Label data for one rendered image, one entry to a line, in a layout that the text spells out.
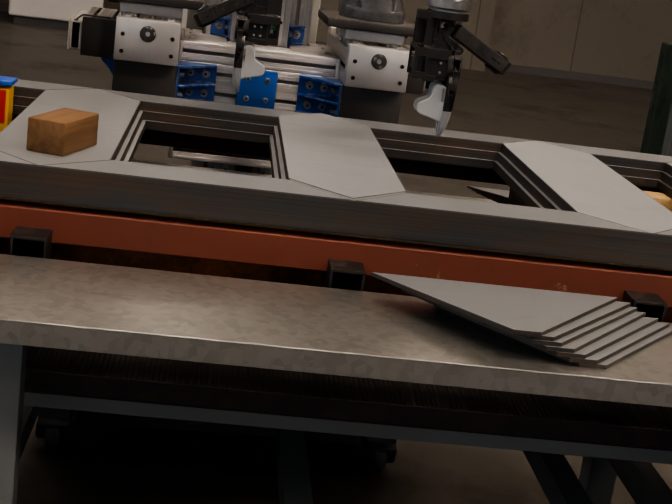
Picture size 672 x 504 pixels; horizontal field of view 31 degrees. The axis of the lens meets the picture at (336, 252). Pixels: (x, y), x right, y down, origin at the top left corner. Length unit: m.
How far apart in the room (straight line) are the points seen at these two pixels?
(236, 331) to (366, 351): 0.16
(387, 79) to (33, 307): 1.34
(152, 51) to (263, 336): 1.24
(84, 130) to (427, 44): 0.60
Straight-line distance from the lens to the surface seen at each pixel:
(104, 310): 1.54
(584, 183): 2.16
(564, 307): 1.67
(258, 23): 2.30
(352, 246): 1.77
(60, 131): 1.82
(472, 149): 2.43
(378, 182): 1.90
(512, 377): 1.52
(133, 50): 2.64
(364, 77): 2.67
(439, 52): 2.08
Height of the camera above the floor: 1.25
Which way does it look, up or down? 15 degrees down
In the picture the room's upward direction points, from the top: 8 degrees clockwise
